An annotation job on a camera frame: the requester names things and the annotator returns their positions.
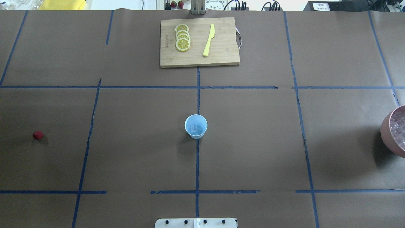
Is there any pink bowl of ice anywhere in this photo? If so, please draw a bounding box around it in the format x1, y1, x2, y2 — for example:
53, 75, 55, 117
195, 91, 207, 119
380, 105, 405, 158

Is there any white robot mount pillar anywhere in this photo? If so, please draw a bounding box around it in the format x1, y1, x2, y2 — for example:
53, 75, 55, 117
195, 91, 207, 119
154, 218, 238, 228

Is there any light blue plastic cup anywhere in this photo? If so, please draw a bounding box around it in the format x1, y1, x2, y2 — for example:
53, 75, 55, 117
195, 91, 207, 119
184, 114, 208, 139

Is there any lemon slice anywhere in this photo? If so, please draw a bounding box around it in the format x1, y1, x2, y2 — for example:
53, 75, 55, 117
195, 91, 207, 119
176, 33, 191, 42
175, 24, 189, 32
175, 39, 190, 52
176, 30, 190, 40

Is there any red strawberry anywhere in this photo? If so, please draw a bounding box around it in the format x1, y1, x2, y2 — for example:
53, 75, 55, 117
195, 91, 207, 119
32, 131, 44, 140

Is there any yellow cloth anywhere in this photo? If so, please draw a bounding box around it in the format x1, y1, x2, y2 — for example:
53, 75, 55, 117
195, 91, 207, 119
38, 0, 87, 10

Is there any wooden cutting board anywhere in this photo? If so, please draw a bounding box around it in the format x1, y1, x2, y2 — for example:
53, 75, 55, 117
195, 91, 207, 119
160, 17, 240, 68

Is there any aluminium frame post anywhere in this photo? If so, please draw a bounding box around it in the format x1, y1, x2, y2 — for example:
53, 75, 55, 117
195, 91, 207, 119
190, 0, 206, 15

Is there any yellow plastic knife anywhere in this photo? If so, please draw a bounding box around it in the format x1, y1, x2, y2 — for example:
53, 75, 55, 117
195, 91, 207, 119
202, 23, 215, 57

